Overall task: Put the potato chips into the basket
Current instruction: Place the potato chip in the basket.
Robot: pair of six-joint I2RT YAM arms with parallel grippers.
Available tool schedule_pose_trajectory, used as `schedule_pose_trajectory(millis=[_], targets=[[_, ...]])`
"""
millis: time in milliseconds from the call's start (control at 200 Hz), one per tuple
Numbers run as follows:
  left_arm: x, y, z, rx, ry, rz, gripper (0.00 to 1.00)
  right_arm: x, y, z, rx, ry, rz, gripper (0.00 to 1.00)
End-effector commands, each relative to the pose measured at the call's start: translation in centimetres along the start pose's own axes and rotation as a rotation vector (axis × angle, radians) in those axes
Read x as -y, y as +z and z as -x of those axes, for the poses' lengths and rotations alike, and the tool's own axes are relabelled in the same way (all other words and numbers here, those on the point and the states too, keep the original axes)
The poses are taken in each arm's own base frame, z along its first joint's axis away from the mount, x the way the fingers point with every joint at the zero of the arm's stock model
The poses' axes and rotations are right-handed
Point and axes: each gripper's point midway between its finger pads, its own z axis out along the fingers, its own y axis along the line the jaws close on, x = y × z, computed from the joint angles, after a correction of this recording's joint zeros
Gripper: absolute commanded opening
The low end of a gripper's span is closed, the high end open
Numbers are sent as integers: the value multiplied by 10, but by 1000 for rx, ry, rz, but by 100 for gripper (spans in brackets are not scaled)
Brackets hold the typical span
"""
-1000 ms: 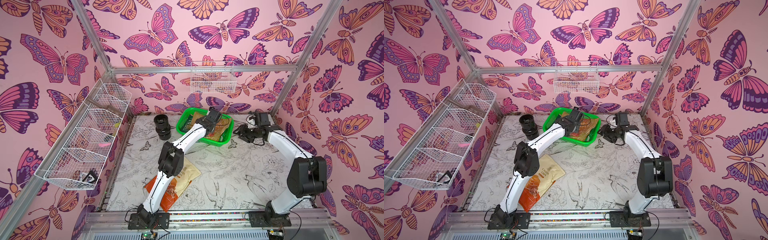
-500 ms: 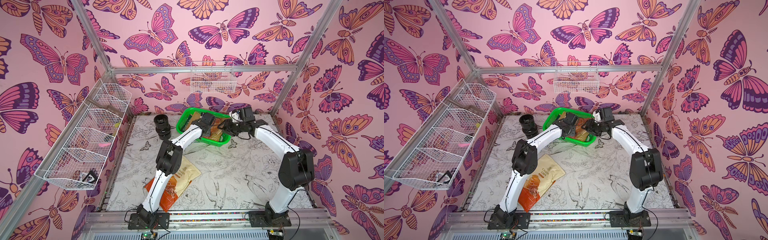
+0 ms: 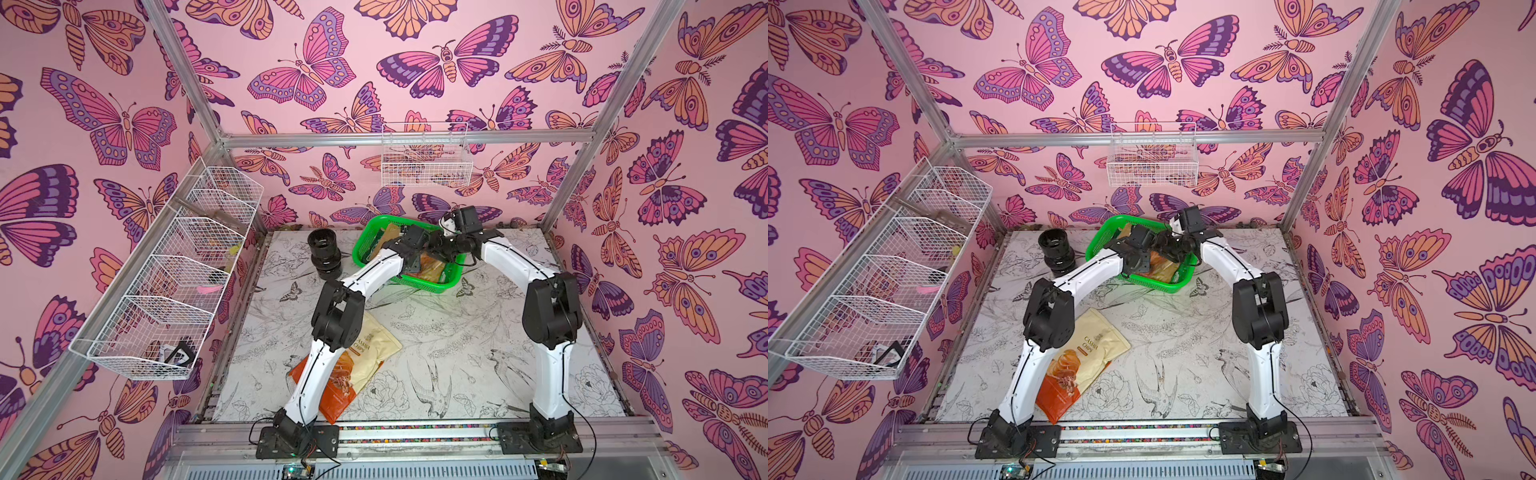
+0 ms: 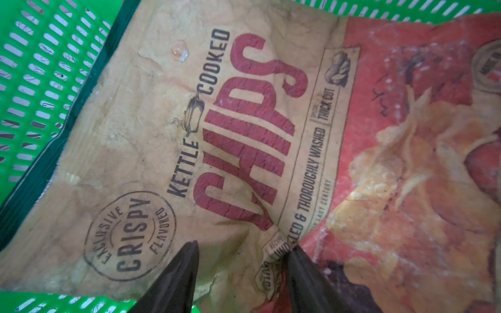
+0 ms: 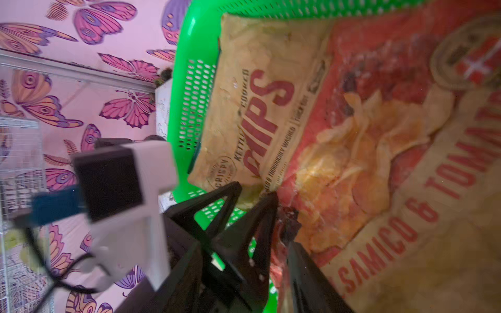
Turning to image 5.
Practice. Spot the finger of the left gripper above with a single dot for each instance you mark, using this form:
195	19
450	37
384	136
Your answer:
207	215
245	249

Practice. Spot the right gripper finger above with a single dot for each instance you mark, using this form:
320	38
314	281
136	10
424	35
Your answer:
304	287

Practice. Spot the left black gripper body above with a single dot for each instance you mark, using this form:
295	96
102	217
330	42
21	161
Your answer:
192	284

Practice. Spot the green plastic basket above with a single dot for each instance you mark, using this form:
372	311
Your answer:
197	55

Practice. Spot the yellow red tomato chips bag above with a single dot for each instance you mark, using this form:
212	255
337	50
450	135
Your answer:
381	136

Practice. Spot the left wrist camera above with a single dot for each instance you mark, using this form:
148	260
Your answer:
118	189

